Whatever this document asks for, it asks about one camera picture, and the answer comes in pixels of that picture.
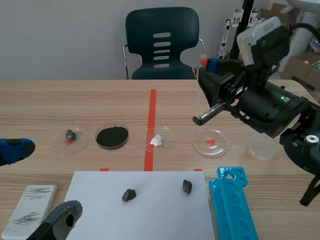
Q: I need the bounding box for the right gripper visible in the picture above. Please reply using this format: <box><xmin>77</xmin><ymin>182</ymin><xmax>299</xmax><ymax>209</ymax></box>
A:
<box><xmin>192</xmin><ymin>59</ymin><xmax>312</xmax><ymax>139</ymax></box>

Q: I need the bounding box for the white lump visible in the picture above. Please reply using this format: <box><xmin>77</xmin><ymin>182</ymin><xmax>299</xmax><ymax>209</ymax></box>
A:
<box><xmin>149</xmin><ymin>134</ymin><xmax>164</xmax><ymax>147</ymax></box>

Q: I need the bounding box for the turquoise rack with round holes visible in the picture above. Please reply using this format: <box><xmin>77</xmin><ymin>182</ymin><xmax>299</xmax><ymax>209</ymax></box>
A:
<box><xmin>208</xmin><ymin>166</ymin><xmax>260</xmax><ymax>240</ymax></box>

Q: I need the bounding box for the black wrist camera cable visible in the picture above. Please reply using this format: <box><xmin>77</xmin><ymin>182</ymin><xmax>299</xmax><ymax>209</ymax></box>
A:
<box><xmin>286</xmin><ymin>22</ymin><xmax>320</xmax><ymax>42</ymax></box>

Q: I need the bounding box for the dark blue chair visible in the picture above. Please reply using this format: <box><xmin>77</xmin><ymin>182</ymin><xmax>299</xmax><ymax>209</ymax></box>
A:
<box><xmin>122</xmin><ymin>6</ymin><xmax>206</xmax><ymax>80</ymax></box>

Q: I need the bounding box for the clear plastic beaker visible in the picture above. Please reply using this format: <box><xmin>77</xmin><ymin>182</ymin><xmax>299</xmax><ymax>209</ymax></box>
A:
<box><xmin>246</xmin><ymin>133</ymin><xmax>281</xmax><ymax>161</ymax></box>

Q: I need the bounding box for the brown cardboard box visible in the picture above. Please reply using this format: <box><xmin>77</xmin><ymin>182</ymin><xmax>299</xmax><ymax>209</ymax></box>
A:
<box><xmin>290</xmin><ymin>51</ymin><xmax>320</xmax><ymax>91</ymax></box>

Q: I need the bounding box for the white wash basin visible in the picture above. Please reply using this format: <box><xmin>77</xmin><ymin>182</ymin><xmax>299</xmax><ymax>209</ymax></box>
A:
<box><xmin>284</xmin><ymin>0</ymin><xmax>320</xmax><ymax>13</ymax></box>

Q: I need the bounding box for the small white tile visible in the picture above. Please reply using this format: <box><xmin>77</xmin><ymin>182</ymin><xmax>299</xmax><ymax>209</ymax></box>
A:
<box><xmin>1</xmin><ymin>184</ymin><xmax>59</xmax><ymax>238</ymax></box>

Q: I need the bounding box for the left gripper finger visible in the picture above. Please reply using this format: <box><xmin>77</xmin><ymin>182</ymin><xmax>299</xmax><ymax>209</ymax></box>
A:
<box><xmin>27</xmin><ymin>199</ymin><xmax>84</xmax><ymax>240</ymax></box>
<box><xmin>0</xmin><ymin>137</ymin><xmax>36</xmax><ymax>166</ymax></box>

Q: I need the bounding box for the white sheet of paper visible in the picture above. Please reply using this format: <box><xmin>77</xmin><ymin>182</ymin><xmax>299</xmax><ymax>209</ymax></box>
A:
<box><xmin>53</xmin><ymin>170</ymin><xmax>216</xmax><ymax>240</ymax></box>

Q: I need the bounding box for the clear glass dish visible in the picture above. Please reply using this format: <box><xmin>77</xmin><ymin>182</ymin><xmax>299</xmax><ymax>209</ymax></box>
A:
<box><xmin>140</xmin><ymin>126</ymin><xmax>176</xmax><ymax>154</ymax></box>
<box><xmin>192</xmin><ymin>128</ymin><xmax>230</xmax><ymax>158</ymax></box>
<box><xmin>52</xmin><ymin>126</ymin><xmax>89</xmax><ymax>157</ymax></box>

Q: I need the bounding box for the small dark stone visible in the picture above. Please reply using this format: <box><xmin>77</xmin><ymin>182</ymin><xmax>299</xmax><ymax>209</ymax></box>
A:
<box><xmin>182</xmin><ymin>179</ymin><xmax>193</xmax><ymax>194</ymax></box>
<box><xmin>65</xmin><ymin>128</ymin><xmax>77</xmax><ymax>142</ymax></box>
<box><xmin>121</xmin><ymin>188</ymin><xmax>137</xmax><ymax>203</ymax></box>

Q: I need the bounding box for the black metal pole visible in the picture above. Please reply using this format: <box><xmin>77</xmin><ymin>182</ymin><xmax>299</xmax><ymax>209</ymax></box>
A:
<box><xmin>229</xmin><ymin>0</ymin><xmax>254</xmax><ymax>61</ymax></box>

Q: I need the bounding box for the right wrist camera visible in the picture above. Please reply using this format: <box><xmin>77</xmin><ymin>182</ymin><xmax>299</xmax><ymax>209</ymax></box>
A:
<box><xmin>236</xmin><ymin>16</ymin><xmax>289</xmax><ymax>66</ymax></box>

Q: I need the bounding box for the glass dish with black powder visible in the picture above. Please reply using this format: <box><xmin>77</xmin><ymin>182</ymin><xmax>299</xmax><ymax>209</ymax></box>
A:
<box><xmin>94</xmin><ymin>122</ymin><xmax>130</xmax><ymax>151</ymax></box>

